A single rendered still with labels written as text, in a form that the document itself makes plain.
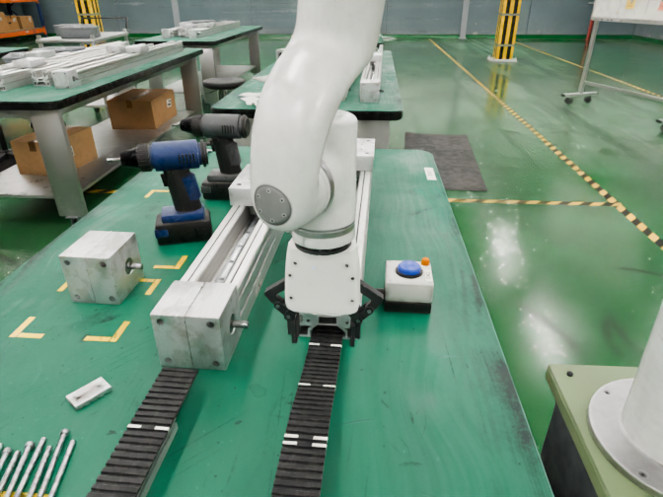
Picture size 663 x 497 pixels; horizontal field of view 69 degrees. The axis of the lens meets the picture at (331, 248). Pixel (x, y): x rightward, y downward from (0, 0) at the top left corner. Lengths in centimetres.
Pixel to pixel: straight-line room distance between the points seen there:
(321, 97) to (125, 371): 50
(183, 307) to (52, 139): 242
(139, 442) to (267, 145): 37
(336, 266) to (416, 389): 21
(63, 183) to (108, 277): 225
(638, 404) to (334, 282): 37
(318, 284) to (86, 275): 45
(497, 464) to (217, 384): 38
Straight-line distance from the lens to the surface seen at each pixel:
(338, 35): 51
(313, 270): 63
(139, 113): 452
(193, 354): 75
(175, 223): 110
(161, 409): 67
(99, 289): 94
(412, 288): 83
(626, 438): 69
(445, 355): 78
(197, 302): 73
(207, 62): 599
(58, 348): 88
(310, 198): 50
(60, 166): 311
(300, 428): 61
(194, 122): 129
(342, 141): 55
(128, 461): 63
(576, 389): 74
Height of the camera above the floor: 127
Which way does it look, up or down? 28 degrees down
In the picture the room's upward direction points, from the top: straight up
